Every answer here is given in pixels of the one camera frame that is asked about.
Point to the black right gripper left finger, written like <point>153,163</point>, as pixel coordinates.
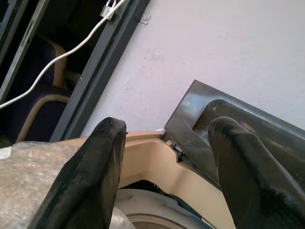
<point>90,171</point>

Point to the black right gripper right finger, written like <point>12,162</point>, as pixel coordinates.
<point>247,181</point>

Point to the beige top-loading washing machine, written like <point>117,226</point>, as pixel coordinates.
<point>152,155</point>

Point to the clear bubble wrap sheet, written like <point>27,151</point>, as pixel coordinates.
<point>23,179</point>

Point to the dark blue beige-framed chair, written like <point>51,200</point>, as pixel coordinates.
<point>43,124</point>

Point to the dark grey washer lid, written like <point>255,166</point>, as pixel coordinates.
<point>188,133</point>

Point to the silver metal latch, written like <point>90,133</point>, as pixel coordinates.
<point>106,12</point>

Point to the dark grey door frame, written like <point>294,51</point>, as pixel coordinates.
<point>95,71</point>

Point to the dark sliding window frame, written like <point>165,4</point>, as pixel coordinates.
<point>21,47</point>

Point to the small metal bracket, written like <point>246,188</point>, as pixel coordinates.
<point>145,19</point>

